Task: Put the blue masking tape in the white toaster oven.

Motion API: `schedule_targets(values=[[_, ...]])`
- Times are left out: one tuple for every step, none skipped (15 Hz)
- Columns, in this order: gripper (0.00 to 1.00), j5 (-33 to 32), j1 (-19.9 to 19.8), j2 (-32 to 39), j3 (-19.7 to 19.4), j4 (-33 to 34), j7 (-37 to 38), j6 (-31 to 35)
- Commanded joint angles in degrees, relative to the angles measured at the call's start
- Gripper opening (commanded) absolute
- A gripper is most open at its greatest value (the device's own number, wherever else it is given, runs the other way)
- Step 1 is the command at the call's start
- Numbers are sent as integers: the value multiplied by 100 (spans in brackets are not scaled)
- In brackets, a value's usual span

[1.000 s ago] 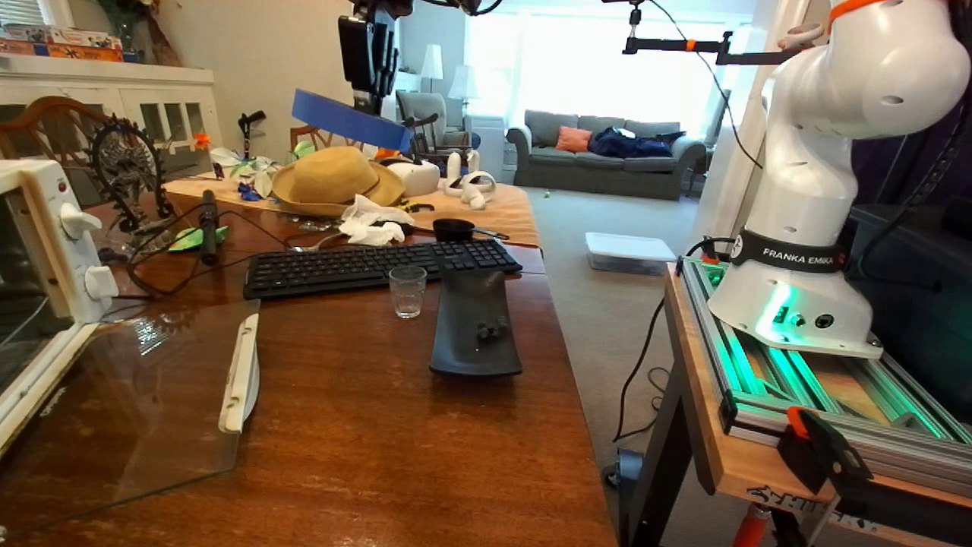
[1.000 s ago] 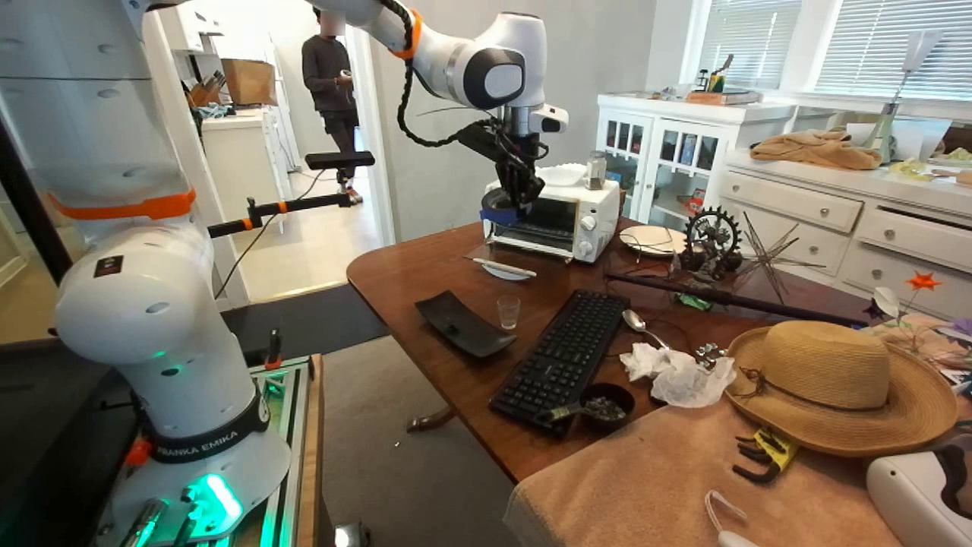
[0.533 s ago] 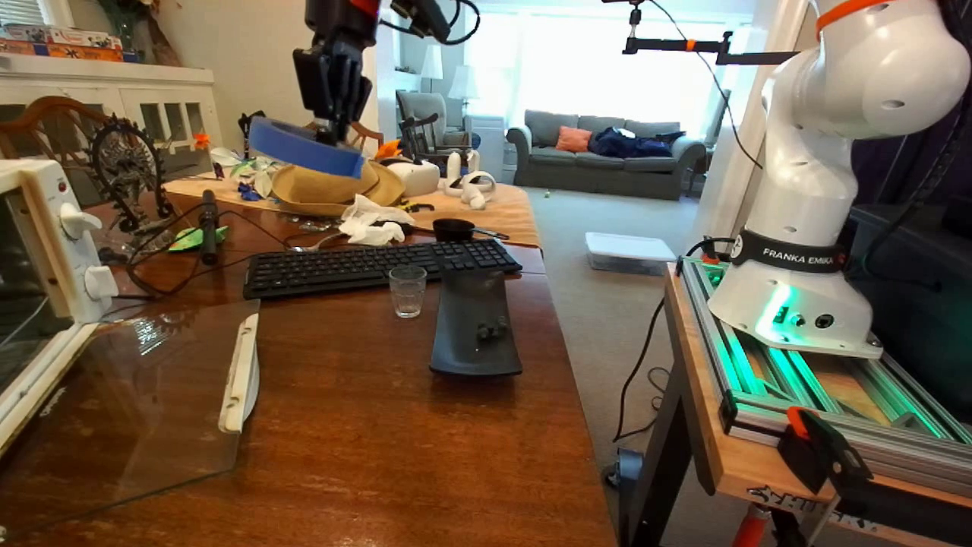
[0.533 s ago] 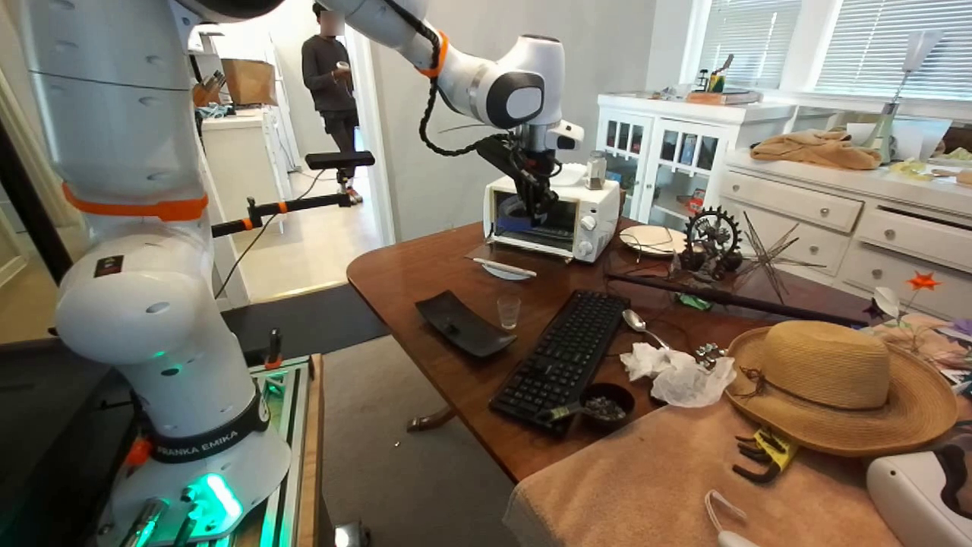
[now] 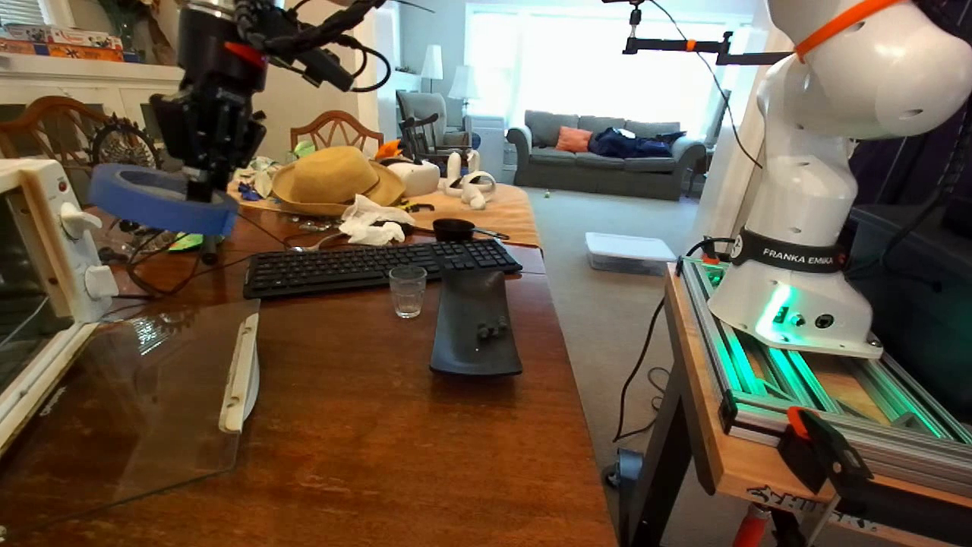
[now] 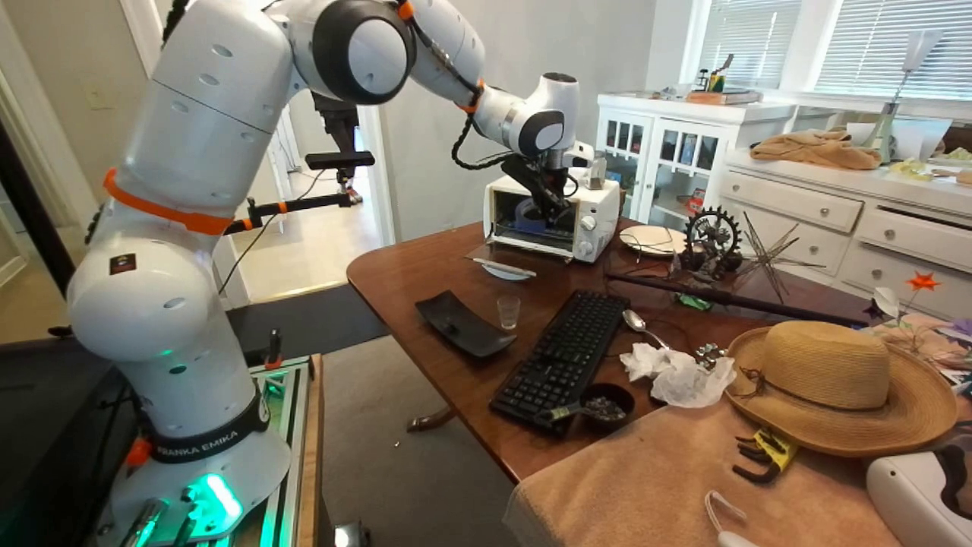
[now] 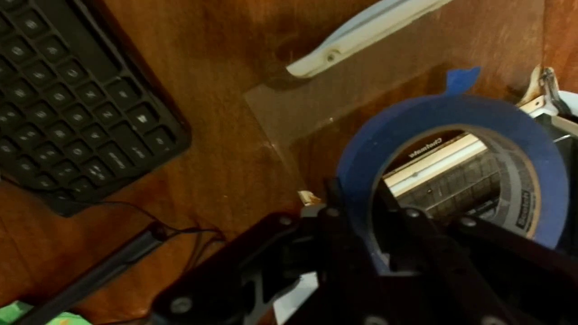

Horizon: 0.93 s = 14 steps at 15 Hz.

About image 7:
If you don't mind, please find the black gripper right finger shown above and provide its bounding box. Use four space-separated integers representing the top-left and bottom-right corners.
375 184 578 325

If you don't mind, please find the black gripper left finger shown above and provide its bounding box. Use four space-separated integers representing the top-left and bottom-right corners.
151 176 391 325

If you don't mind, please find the blue masking tape roll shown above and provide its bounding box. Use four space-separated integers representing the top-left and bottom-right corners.
335 66 572 276

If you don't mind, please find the white toaster oven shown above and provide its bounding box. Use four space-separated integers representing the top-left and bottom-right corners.
243 0 578 254

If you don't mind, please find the long dark stick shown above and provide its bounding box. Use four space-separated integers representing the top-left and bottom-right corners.
24 223 169 325

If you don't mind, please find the black computer keyboard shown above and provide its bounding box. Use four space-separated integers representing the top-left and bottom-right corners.
0 0 194 216

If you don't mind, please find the green flat object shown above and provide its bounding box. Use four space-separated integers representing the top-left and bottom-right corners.
0 299 93 325

